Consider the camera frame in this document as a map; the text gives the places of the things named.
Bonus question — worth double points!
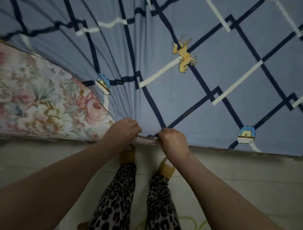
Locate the person's left hand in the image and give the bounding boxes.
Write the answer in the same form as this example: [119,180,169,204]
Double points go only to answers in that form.
[101,118,142,152]

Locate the person's right hand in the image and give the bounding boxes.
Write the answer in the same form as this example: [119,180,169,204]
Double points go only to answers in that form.
[157,128,191,164]

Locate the blue patterned bed sheet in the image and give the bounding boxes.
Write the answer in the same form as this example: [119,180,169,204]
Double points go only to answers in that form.
[0,0,303,157]

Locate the person's left forearm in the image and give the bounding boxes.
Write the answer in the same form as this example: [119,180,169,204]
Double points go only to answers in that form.
[0,139,128,230]

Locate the person's right forearm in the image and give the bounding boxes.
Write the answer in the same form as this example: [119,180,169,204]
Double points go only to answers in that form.
[169,153,284,230]

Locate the yellow slipper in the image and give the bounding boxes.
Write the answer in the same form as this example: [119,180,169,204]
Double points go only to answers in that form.
[118,146,136,165]
[156,157,176,180]

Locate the leopard print trousers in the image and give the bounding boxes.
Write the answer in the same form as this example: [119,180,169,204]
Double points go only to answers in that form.
[86,162,182,230]

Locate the floral mattress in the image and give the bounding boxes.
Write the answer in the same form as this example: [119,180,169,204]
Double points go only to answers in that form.
[0,40,116,142]

